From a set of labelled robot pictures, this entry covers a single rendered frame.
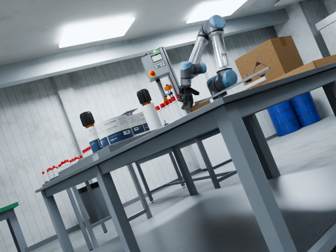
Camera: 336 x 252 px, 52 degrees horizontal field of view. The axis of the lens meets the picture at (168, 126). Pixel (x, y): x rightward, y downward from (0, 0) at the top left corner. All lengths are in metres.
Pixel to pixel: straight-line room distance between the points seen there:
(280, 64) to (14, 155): 5.48
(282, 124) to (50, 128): 5.36
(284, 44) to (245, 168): 1.24
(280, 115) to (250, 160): 7.68
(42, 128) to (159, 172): 2.53
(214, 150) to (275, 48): 5.29
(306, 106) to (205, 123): 8.00
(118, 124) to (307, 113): 7.53
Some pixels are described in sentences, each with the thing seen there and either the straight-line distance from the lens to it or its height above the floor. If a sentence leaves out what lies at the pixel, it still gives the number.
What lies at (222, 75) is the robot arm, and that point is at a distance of 2.45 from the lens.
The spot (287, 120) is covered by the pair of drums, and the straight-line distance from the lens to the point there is 8.83.
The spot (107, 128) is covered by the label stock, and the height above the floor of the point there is 0.98.
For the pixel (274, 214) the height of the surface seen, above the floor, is 0.42.
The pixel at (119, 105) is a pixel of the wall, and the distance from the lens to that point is 7.39.
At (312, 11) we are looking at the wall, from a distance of 10.11.
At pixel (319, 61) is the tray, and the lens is 1.77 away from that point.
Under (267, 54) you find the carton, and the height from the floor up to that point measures 1.05.
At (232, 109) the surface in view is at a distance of 1.16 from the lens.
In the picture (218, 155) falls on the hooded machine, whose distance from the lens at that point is 7.32.
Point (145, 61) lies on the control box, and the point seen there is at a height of 1.43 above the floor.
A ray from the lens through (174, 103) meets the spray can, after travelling 2.48.
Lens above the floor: 0.74
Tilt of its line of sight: 4 degrees up
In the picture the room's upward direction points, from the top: 22 degrees counter-clockwise
